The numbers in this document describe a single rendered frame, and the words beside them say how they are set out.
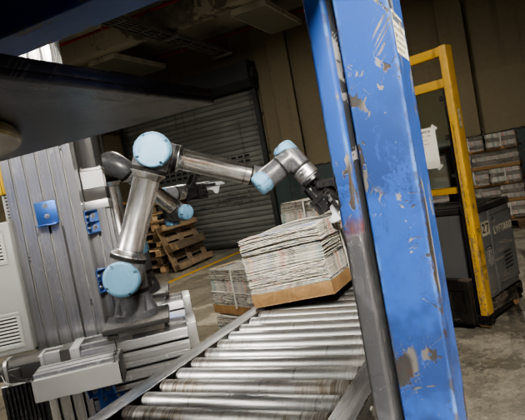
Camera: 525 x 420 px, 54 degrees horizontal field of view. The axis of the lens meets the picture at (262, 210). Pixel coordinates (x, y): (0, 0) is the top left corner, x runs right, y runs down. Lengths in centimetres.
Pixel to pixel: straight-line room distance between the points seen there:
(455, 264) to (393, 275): 334
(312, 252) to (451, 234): 231
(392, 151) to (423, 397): 24
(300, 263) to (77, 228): 87
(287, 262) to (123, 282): 52
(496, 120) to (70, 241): 785
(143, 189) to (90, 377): 61
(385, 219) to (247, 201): 973
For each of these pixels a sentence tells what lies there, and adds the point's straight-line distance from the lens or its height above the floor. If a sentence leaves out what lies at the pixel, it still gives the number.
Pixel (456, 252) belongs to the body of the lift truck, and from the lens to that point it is 383.
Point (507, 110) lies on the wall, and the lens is 912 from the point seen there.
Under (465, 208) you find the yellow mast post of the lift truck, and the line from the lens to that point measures 356.
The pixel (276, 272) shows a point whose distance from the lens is 165.
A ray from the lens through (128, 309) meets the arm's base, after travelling 184.
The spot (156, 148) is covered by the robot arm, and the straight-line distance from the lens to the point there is 166.
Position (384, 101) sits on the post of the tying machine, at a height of 126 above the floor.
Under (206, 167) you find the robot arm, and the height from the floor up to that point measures 129.
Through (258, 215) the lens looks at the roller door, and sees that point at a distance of 1013.
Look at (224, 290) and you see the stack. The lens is 254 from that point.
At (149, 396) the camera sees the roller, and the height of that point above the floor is 80.
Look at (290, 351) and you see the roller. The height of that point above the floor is 79.
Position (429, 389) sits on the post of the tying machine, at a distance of 55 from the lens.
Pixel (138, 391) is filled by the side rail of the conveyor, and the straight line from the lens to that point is 124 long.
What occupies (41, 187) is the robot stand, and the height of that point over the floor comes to 133.
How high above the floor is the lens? 120
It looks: 3 degrees down
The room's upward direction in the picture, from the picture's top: 10 degrees counter-clockwise
